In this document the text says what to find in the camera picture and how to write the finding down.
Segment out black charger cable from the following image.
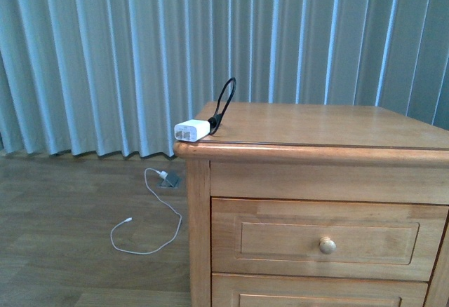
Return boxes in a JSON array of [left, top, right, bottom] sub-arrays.
[[208, 76, 237, 135]]

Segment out white charger adapter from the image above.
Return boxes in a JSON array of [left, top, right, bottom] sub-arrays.
[[174, 119, 210, 142]]

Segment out wooden drawer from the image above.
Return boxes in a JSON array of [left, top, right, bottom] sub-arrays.
[[211, 198, 448, 282], [211, 274, 427, 306]]

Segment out round wooden drawer knob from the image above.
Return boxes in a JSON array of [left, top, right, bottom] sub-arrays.
[[319, 236, 337, 254]]

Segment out open metal floor socket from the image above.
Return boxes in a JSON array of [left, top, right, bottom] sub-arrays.
[[159, 172, 181, 189]]

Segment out white plug in floor socket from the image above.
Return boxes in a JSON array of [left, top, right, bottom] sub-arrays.
[[156, 170, 168, 179]]

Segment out light wooden nightstand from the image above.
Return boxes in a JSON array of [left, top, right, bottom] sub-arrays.
[[173, 102, 448, 306]]

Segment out pale green pleated curtain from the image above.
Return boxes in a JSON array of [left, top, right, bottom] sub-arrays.
[[1, 0, 448, 156]]

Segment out white cable on floor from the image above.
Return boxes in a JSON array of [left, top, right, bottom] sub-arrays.
[[110, 168, 183, 255]]

